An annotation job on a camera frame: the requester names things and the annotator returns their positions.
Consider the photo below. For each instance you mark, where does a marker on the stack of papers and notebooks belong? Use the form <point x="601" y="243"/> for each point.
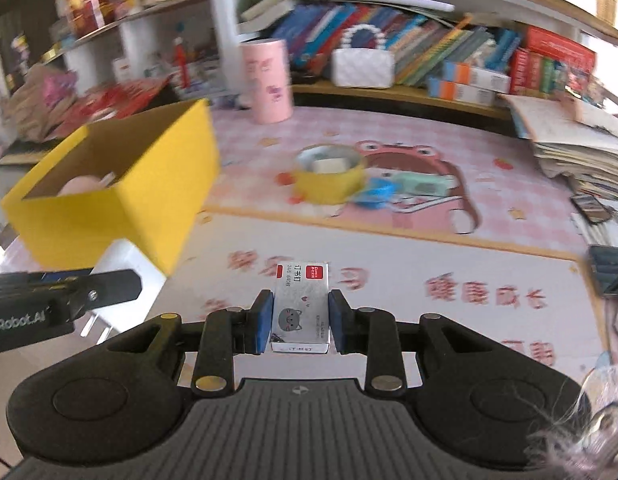
<point x="579" y="145"/>

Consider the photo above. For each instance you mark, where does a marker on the red boxed book set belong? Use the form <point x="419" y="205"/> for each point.
<point x="549" y="65"/>

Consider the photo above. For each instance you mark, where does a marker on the yellow cardboard box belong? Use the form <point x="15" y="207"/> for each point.
<point x="139" y="210"/>

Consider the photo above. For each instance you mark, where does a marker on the yellow packing tape roll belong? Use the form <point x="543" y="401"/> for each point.
<point x="329" y="185"/>

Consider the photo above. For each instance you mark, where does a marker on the row of colourful books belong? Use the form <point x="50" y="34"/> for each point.
<point x="414" y="45"/>

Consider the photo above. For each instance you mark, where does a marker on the orange blue white carton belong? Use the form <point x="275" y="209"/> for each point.
<point x="476" y="75"/>
<point x="461" y="92"/>

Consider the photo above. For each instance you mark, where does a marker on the red plastic bag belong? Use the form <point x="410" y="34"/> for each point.
<point x="114" y="105"/>

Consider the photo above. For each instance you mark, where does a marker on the red gold gift bag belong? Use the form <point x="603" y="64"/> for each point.
<point x="89" y="2"/>

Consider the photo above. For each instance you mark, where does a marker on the pale fluffy fur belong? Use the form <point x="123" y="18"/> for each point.
<point x="584" y="425"/>

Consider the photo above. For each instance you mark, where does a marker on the pile of lying books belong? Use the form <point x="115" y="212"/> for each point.
<point x="269" y="10"/>

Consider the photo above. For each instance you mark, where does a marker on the white wooden bookshelf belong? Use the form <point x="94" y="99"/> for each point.
<point x="224" y="10"/>

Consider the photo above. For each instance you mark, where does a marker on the pink checked printed tablecloth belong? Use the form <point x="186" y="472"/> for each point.
<point x="414" y="240"/>

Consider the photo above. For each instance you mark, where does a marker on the pink pig plush toy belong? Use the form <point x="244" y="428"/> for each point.
<point x="79" y="185"/>

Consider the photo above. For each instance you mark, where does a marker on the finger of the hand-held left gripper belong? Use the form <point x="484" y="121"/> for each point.
<point x="109" y="287"/>
<point x="49" y="277"/>

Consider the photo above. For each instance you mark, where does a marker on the white charger plug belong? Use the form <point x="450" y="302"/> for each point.
<point x="131" y="265"/>

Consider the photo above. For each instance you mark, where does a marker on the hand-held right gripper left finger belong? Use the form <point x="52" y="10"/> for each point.
<point x="261" y="320"/>

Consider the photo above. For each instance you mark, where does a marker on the white quilted handbag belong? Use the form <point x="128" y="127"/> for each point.
<point x="363" y="67"/>

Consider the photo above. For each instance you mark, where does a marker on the white eraser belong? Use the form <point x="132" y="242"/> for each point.
<point x="331" y="165"/>

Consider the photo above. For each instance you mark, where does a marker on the pink cylinder container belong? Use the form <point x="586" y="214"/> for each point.
<point x="266" y="82"/>

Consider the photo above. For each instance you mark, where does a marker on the white staple box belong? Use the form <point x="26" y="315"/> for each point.
<point x="301" y="305"/>

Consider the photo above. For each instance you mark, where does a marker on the beige crumpled cloth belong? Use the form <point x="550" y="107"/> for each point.
<point x="31" y="110"/>

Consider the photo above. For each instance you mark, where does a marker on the blue small tape roll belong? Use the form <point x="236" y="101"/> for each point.
<point x="376" y="194"/>

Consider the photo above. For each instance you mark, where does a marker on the pink shiny wrapper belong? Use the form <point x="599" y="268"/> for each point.
<point x="59" y="91"/>

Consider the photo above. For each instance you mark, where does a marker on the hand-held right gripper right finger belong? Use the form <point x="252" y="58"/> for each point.
<point x="339" y="322"/>

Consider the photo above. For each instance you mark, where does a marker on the desk organiser with pens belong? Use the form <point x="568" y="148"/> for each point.
<point x="199" y="72"/>

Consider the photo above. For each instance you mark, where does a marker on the white box red label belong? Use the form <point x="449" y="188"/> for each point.
<point x="122" y="68"/>

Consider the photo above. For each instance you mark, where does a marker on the mint green small box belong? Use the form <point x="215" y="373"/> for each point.
<point x="421" y="184"/>

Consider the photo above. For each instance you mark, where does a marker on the small cartoon figurines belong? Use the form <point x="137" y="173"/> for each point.
<point x="596" y="94"/>

